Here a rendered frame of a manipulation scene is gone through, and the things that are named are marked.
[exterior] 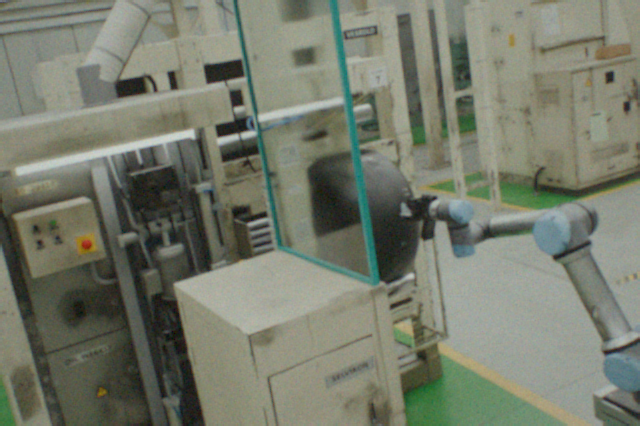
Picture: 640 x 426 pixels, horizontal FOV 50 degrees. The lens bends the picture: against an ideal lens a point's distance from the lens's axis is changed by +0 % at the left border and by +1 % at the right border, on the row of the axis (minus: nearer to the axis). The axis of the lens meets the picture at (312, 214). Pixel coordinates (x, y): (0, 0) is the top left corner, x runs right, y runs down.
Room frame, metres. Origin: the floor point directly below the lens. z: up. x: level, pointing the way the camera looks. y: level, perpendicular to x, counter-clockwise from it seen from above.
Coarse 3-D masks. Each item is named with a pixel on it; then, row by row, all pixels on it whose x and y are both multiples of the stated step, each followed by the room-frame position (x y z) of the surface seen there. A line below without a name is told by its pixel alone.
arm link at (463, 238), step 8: (472, 224) 2.24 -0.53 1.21; (448, 232) 2.21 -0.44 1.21; (456, 232) 2.19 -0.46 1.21; (464, 232) 2.18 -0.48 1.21; (472, 232) 2.20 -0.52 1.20; (480, 232) 2.22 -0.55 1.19; (456, 240) 2.19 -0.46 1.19; (464, 240) 2.18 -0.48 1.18; (472, 240) 2.19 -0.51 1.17; (480, 240) 2.22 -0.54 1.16; (456, 248) 2.19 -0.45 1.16; (464, 248) 2.18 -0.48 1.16; (472, 248) 2.18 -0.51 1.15; (456, 256) 2.20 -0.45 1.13; (464, 256) 2.18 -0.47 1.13
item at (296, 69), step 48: (240, 0) 2.11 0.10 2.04; (288, 0) 1.86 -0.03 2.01; (336, 0) 1.67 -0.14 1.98; (288, 48) 1.89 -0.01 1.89; (336, 48) 1.67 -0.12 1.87; (288, 96) 1.94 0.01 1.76; (336, 96) 1.71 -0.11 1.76; (288, 144) 1.98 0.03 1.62; (336, 144) 1.74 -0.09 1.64; (288, 192) 2.03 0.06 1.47; (336, 192) 1.78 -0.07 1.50; (288, 240) 2.08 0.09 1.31; (336, 240) 1.82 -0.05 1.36
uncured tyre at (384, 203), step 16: (368, 160) 2.63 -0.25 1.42; (384, 160) 2.64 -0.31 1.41; (368, 176) 2.55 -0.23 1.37; (384, 176) 2.56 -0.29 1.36; (400, 176) 2.59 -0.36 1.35; (368, 192) 2.49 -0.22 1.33; (384, 192) 2.51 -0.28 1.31; (400, 192) 2.54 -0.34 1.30; (368, 208) 2.46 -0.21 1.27; (384, 208) 2.48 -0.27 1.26; (400, 208) 2.51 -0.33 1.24; (384, 224) 2.46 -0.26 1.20; (400, 224) 2.49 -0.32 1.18; (416, 224) 2.53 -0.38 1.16; (384, 240) 2.45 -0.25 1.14; (400, 240) 2.49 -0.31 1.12; (416, 240) 2.53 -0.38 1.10; (384, 256) 2.46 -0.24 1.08; (400, 256) 2.51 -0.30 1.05; (416, 256) 2.58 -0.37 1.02; (384, 272) 2.51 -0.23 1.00; (400, 272) 2.58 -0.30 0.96
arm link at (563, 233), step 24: (552, 216) 1.86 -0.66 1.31; (576, 216) 1.87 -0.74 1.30; (552, 240) 1.85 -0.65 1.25; (576, 240) 1.83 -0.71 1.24; (576, 264) 1.83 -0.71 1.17; (576, 288) 1.83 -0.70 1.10; (600, 288) 1.79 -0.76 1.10; (600, 312) 1.77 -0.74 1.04; (600, 336) 1.79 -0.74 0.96; (624, 336) 1.74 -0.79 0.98; (624, 360) 1.70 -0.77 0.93; (624, 384) 1.71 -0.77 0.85
